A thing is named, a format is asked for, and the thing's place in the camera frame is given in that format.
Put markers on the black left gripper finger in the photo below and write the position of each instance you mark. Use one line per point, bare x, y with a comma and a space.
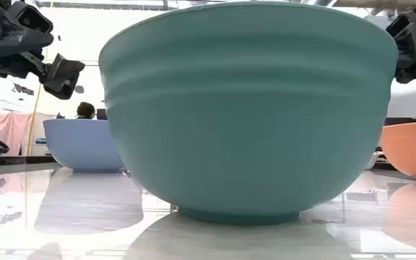
33, 20
63, 77

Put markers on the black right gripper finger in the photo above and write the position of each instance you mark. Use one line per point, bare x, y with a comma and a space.
410, 72
399, 26

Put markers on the light blue bowl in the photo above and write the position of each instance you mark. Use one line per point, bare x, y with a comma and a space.
81, 144

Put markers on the peach orange bowl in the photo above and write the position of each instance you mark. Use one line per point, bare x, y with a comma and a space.
414, 151

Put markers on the large teal bowl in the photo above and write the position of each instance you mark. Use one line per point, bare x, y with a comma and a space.
247, 126

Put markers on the person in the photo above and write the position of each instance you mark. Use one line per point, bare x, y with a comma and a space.
85, 110

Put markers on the black flat screen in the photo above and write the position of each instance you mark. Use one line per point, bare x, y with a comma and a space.
399, 121

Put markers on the black computer monitor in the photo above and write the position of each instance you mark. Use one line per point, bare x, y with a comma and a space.
102, 114

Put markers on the pink cloth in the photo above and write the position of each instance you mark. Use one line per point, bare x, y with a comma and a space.
5, 130

